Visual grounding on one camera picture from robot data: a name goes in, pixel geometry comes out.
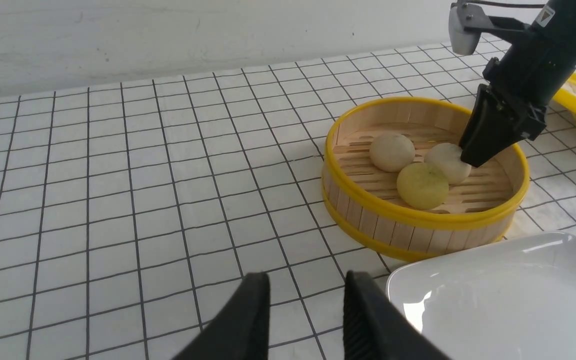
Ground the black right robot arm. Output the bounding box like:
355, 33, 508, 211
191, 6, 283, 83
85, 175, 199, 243
343, 0, 576, 360

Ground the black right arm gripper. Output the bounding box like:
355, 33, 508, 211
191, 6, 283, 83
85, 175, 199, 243
460, 30, 569, 167

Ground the white grid-pattern tablecloth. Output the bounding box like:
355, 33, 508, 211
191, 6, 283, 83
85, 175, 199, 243
0, 30, 576, 360

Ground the yellow steamed bun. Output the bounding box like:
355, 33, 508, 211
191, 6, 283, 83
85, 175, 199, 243
397, 162, 450, 211

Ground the bamboo steamer basket yellow rim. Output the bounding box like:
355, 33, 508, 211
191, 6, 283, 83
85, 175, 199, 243
321, 96, 530, 262

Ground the white square ceramic plate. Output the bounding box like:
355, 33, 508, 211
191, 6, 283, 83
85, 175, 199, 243
385, 232, 576, 360

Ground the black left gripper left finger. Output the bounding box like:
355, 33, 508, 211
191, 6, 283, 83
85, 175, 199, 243
173, 272, 271, 360

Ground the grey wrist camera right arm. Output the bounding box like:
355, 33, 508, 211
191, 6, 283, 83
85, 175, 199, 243
448, 1, 524, 56

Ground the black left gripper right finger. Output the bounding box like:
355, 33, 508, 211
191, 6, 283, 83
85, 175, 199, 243
343, 270, 449, 360

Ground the white steamed bun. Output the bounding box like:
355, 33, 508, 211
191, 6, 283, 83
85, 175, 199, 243
369, 132, 416, 173
423, 143, 473, 186

